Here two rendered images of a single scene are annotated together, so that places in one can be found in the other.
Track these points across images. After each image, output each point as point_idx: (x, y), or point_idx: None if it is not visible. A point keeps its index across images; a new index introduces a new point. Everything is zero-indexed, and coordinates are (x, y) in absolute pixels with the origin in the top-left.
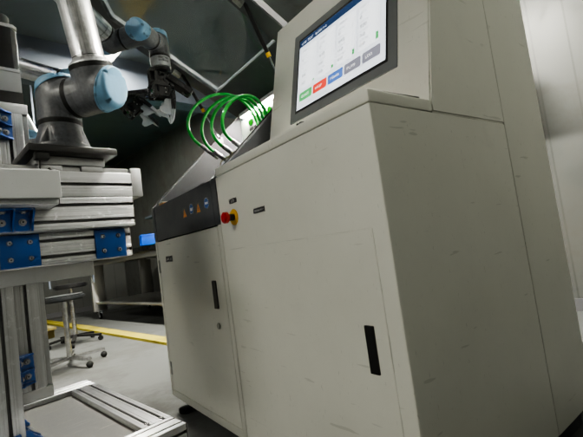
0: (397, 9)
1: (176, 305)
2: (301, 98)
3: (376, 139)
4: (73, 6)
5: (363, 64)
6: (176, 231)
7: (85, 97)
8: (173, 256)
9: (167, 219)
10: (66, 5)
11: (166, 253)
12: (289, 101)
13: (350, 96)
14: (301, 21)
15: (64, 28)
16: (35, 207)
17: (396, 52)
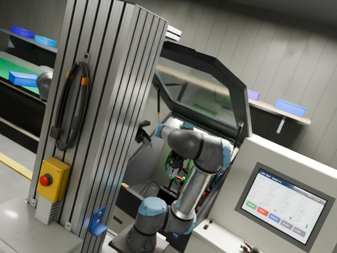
0: (322, 227)
1: None
2: (247, 204)
3: None
4: (199, 194)
5: (292, 232)
6: (134, 217)
7: (176, 232)
8: (123, 223)
9: (128, 202)
10: (197, 194)
11: (115, 214)
12: (238, 195)
13: (278, 238)
14: (265, 155)
15: (186, 199)
16: None
17: (311, 246)
